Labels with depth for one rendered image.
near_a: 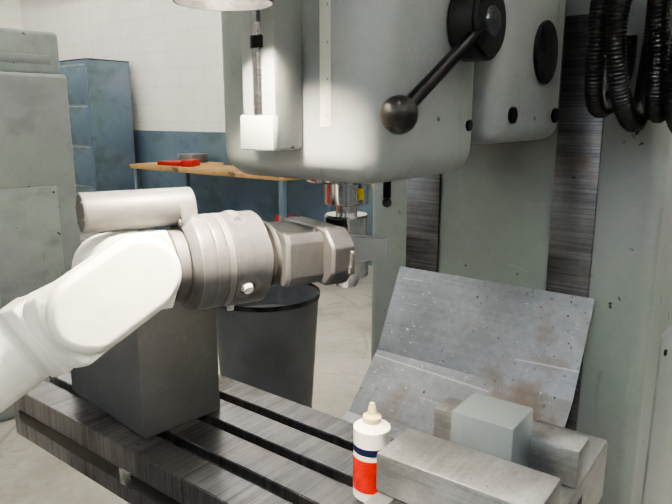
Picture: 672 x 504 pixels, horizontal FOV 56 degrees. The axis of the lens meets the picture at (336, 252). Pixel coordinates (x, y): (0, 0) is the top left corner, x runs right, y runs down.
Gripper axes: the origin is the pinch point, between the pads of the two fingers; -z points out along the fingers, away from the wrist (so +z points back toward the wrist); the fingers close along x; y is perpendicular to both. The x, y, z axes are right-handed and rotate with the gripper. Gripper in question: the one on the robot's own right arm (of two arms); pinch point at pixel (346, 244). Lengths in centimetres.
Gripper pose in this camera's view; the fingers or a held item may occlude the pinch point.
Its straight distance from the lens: 66.4
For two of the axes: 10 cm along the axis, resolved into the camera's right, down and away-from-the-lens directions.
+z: -8.4, 1.1, -5.4
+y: -0.1, 9.8, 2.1
